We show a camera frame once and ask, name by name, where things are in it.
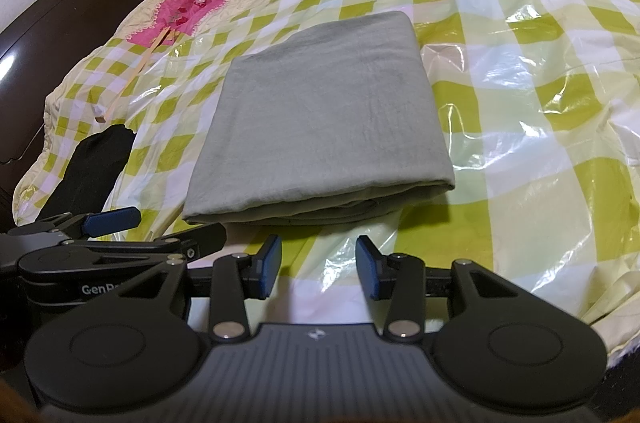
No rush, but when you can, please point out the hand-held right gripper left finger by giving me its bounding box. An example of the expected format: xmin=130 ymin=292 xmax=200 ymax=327
xmin=115 ymin=235 xmax=284 ymax=346

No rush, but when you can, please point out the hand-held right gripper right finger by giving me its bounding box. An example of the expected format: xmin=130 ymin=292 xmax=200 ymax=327
xmin=354 ymin=235 xmax=527 ymax=346

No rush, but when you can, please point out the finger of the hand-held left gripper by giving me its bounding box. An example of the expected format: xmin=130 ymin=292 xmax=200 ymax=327
xmin=60 ymin=225 xmax=227 ymax=262
xmin=7 ymin=206 xmax=142 ymax=242

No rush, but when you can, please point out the grey cloth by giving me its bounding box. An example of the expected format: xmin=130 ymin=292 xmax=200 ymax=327
xmin=181 ymin=10 xmax=456 ymax=226

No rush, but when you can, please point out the black cloth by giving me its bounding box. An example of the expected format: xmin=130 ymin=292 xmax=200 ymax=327
xmin=42 ymin=124 xmax=137 ymax=224

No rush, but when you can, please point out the thin wooden stick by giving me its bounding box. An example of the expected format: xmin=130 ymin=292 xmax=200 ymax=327
xmin=95 ymin=28 xmax=174 ymax=124

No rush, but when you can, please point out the dark wooden headboard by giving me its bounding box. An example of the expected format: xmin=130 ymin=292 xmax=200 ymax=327
xmin=0 ymin=0 xmax=194 ymax=214

